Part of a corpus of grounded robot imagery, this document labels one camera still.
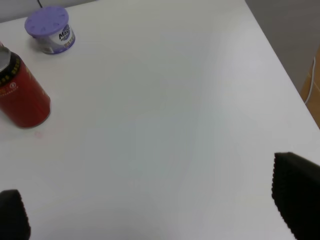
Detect red drink can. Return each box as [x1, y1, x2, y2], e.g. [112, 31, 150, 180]
[0, 46, 51, 128]

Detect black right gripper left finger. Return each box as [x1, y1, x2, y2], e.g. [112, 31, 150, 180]
[0, 189, 31, 240]

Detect white cable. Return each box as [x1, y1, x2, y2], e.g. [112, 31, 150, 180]
[303, 56, 317, 103]

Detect purple lidded white jar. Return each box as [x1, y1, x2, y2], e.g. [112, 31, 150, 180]
[24, 6, 76, 55]

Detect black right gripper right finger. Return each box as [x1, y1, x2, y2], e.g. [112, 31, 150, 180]
[271, 152, 320, 240]

